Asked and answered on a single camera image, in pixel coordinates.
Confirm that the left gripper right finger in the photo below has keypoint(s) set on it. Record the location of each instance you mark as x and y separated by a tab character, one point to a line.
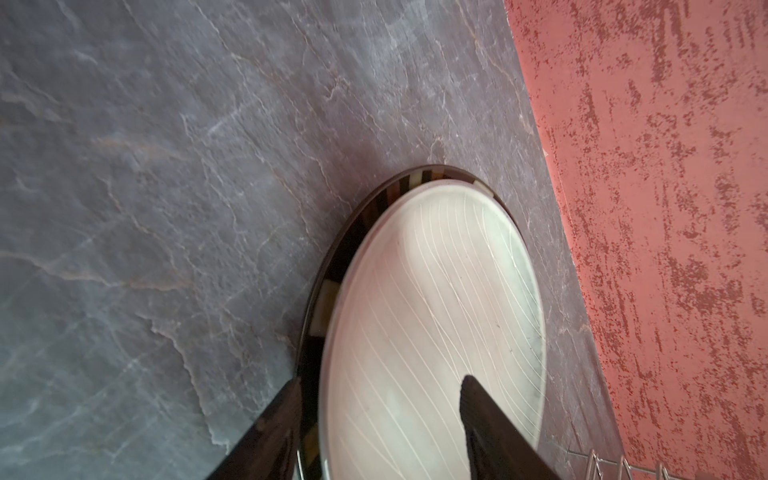
495	448

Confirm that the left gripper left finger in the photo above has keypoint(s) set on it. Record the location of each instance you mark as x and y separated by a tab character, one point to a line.
268	450

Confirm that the white lined glass plate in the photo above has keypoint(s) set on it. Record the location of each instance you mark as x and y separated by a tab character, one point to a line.
442	287

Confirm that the metal wire dish rack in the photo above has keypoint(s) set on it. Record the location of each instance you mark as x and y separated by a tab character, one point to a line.
600	468

